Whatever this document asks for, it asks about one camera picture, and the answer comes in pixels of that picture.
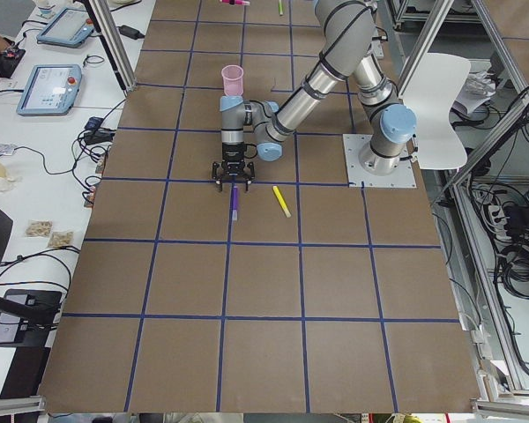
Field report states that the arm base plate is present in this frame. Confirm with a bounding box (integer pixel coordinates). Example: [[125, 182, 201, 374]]
[[343, 134, 417, 189]]

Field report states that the pink mesh cup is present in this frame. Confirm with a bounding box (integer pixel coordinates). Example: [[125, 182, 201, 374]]
[[221, 64, 244, 96]]

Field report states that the purple pen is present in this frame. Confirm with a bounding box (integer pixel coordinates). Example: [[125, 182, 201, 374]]
[[231, 185, 239, 222]]

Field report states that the black power adapter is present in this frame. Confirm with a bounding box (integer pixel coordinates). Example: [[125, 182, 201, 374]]
[[118, 25, 145, 40]]

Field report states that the near teach pendant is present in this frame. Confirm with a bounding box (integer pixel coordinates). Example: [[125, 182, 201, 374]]
[[17, 64, 82, 116]]

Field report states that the aluminium frame post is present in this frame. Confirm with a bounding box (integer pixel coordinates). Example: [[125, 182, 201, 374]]
[[82, 0, 137, 93]]

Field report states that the pink pen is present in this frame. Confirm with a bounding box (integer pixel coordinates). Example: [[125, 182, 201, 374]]
[[220, 0, 250, 6]]

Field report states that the yellow pen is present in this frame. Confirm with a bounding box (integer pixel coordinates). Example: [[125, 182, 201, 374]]
[[272, 185, 292, 218]]

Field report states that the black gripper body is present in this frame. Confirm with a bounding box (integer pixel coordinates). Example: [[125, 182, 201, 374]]
[[212, 143, 255, 183]]

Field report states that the far teach pendant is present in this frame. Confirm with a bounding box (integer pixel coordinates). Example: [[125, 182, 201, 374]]
[[36, 8, 94, 48]]

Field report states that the teach pendant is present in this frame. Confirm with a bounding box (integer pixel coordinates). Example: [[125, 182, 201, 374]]
[[36, 8, 94, 48], [17, 64, 82, 116]]

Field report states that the white chair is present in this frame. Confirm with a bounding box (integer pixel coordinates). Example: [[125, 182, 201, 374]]
[[402, 53, 471, 170]]

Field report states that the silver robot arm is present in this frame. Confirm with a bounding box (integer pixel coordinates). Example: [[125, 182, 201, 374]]
[[212, 1, 417, 186]]

